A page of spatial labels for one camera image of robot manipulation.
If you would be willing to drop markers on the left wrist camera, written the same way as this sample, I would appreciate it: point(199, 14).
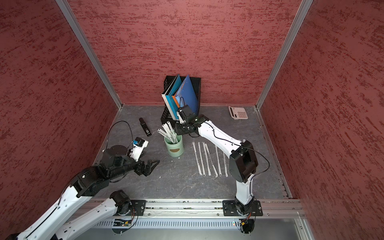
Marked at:
point(138, 146)

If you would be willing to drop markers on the black stapler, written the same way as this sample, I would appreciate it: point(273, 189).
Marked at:
point(145, 127)

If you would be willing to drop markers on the orange book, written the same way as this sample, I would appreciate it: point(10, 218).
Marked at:
point(176, 101)

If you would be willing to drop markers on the right aluminium corner post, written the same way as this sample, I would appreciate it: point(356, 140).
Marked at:
point(291, 35)

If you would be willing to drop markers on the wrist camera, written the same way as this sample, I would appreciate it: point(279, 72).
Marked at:
point(138, 146)
point(179, 115)

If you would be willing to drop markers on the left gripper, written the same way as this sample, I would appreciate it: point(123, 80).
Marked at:
point(148, 169)

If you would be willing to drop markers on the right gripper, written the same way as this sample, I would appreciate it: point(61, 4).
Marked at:
point(180, 131)

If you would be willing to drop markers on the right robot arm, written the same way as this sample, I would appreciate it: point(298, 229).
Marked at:
point(243, 162)

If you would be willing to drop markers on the green cup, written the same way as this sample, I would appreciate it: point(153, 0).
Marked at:
point(175, 150)

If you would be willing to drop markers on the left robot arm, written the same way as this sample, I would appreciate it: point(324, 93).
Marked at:
point(116, 163)

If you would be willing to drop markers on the aluminium front rail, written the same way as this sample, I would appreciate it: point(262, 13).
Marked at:
point(213, 208)

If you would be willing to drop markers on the straw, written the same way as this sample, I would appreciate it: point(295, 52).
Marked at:
point(197, 159)
point(207, 160)
point(211, 161)
point(225, 164)
point(218, 161)
point(201, 158)

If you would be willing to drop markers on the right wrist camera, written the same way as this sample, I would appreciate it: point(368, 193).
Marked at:
point(179, 115)

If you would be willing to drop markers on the wrapped straws in cup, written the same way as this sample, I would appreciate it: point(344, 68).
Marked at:
point(168, 132)

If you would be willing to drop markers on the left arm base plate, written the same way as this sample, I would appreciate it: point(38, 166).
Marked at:
point(137, 208)

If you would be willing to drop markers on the left aluminium corner post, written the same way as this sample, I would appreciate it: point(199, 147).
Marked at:
point(79, 33)

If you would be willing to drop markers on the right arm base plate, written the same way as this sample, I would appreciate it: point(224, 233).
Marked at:
point(235, 208)

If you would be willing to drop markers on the aluminium corner post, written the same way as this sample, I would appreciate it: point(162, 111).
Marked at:
point(79, 33)
point(291, 35)

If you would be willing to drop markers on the blue folder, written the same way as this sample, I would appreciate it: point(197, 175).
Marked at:
point(187, 96)

